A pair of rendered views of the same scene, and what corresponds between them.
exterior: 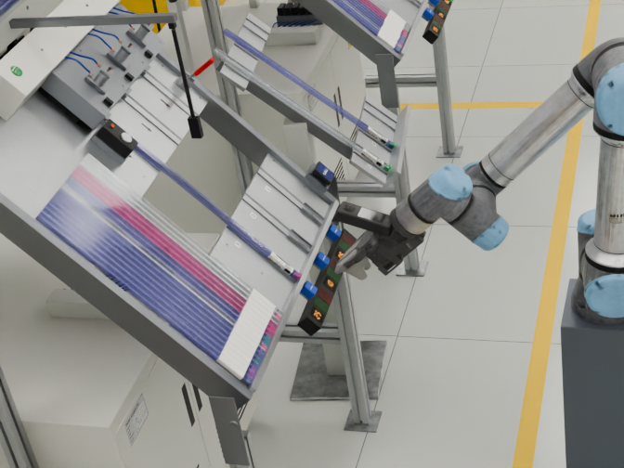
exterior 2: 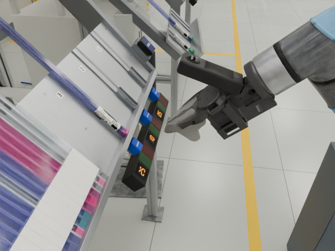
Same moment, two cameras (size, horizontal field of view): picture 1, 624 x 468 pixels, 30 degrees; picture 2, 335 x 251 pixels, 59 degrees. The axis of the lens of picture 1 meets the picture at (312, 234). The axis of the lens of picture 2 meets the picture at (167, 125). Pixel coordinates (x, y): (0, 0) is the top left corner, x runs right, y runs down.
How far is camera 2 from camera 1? 1.85 m
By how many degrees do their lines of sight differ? 11
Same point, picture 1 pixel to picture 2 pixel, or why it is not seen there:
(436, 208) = (320, 61)
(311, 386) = (121, 188)
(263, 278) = (86, 134)
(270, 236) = (98, 90)
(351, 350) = (151, 176)
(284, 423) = (104, 213)
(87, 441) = not seen: outside the picture
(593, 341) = not seen: outside the picture
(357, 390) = (152, 198)
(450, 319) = (197, 150)
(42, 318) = not seen: outside the picture
